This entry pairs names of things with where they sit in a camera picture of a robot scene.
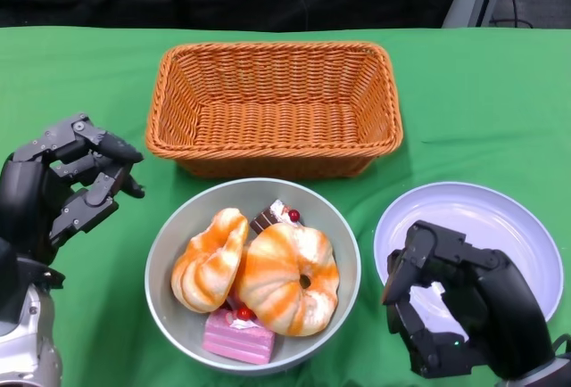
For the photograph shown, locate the elongated orange striped bread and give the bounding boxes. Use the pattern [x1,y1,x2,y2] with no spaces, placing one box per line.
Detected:
[170,207,250,315]

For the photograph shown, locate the round orange ring bread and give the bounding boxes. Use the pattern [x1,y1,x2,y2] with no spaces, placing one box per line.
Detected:
[235,222,340,338]

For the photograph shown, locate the grey round bowl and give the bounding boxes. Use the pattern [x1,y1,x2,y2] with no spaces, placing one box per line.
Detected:
[144,177,361,376]

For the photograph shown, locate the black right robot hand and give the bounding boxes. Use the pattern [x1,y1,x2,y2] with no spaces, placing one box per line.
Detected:
[381,220,557,382]

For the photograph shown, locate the white round plate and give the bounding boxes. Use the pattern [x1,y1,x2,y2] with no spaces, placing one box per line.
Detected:
[372,181,564,324]

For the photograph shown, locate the green tablecloth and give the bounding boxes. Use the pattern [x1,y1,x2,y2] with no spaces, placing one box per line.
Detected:
[0,25,571,387]

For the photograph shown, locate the orange wicker basket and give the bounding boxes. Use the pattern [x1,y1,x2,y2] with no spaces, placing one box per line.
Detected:
[145,41,404,179]

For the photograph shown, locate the chocolate cake slice with cherry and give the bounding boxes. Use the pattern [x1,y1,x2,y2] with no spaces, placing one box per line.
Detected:
[248,198,304,235]

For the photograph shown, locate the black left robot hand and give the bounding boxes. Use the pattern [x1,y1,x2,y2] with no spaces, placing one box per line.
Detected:
[0,112,146,268]

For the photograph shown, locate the pink layered cake slice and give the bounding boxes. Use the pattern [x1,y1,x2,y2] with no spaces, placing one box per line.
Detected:
[203,306,277,366]

